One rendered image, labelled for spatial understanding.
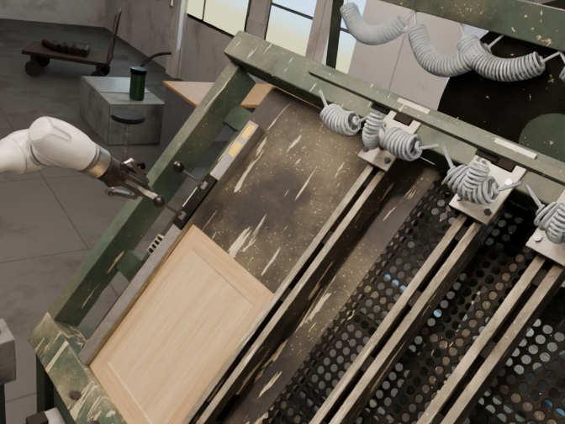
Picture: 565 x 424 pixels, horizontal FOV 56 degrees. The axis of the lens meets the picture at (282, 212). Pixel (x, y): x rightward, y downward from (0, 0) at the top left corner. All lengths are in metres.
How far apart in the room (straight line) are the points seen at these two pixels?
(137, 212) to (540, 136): 1.31
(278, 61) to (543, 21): 0.77
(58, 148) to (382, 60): 3.61
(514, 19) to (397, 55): 2.93
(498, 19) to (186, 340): 1.31
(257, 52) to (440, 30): 2.70
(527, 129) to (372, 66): 3.17
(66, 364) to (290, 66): 1.20
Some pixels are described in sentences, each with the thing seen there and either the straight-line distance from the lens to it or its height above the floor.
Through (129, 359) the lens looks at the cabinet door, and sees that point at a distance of 1.77.
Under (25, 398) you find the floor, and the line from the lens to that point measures 3.05.
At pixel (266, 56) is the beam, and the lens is 1.81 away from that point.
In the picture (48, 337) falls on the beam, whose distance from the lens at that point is 2.03.
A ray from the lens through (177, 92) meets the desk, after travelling 5.39.
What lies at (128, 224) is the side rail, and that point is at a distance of 1.94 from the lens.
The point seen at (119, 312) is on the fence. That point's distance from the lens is 1.82.
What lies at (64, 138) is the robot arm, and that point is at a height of 1.67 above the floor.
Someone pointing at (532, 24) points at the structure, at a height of 2.15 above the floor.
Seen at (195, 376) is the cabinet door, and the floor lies 1.09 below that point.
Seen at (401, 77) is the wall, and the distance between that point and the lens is 4.58.
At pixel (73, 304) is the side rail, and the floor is 0.96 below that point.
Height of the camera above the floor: 2.21
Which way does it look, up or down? 26 degrees down
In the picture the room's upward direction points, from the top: 13 degrees clockwise
